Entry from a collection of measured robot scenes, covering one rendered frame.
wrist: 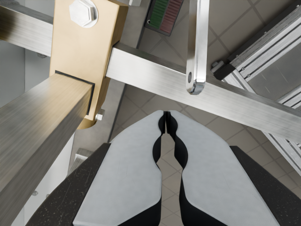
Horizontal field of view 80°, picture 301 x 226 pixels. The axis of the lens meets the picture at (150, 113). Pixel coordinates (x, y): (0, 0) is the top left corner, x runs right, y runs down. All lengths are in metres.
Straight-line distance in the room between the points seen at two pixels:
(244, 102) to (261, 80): 0.78
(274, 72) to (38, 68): 0.91
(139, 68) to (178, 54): 0.88
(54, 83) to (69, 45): 0.04
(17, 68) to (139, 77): 0.37
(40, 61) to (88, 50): 0.33
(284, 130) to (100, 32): 0.22
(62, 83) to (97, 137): 0.28
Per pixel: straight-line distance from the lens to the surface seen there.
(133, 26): 0.33
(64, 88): 0.17
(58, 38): 0.18
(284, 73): 1.03
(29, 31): 0.21
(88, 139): 0.45
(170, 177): 1.59
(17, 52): 0.49
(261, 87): 1.01
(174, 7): 0.33
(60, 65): 0.19
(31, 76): 0.53
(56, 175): 0.72
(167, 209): 1.93
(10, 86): 0.51
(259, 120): 0.23
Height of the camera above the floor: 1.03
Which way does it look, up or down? 60 degrees down
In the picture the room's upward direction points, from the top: 175 degrees counter-clockwise
